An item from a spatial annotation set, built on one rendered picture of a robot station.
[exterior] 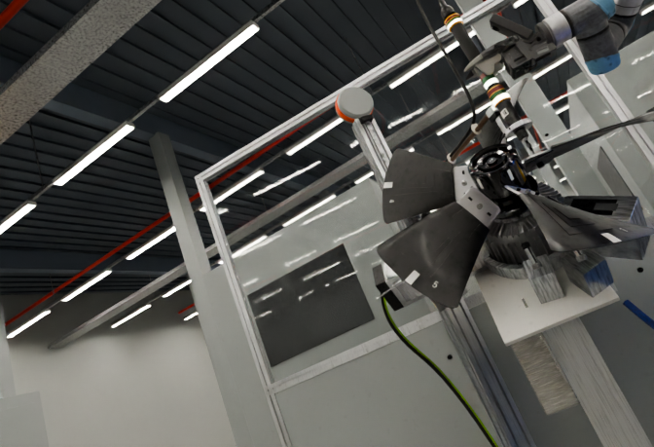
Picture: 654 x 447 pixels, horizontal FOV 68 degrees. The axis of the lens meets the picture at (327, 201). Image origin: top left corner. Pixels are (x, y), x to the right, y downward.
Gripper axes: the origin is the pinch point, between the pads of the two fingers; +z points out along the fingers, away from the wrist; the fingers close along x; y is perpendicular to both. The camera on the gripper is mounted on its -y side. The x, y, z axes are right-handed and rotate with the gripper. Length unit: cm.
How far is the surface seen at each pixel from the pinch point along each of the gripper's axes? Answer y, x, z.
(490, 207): 35.6, -2.9, 11.7
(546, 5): -42, 71, -46
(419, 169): 15.7, 6.9, 23.1
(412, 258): 40, -13, 32
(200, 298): -117, 469, 408
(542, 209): 43.1, -17.0, 3.4
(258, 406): 53, 204, 212
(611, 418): 88, 8, 10
